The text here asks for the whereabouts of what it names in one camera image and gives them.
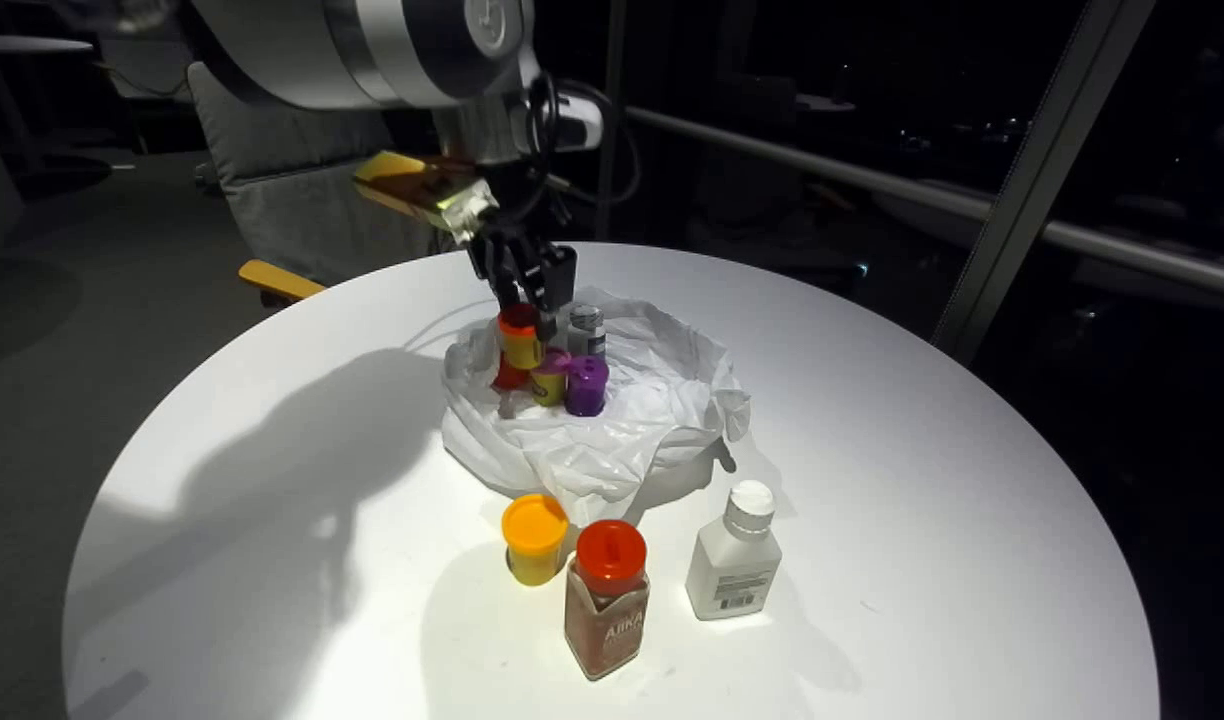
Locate red lid container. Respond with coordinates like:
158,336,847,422
489,357,535,401

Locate white plastic bag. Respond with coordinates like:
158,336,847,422
434,290,750,527

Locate spice bottle red lid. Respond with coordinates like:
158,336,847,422
560,515,651,689

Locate metal horizontal railing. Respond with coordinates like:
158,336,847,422
624,102,1224,302

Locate yellow container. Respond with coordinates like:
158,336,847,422
496,486,574,588

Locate white bottle white cap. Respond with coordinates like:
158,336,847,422
685,475,783,629

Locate small white pill bottle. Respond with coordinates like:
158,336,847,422
562,302,611,361

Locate metal window post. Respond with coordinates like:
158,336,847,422
928,0,1161,363

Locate round background table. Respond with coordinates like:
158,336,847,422
0,32,100,59

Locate wrist camera yellow mount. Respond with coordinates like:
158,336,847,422
351,148,504,248

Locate purple container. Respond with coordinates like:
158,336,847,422
551,347,611,420

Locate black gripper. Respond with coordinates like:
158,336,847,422
462,195,582,325

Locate grey chair wooden armrests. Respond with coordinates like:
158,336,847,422
184,54,509,308

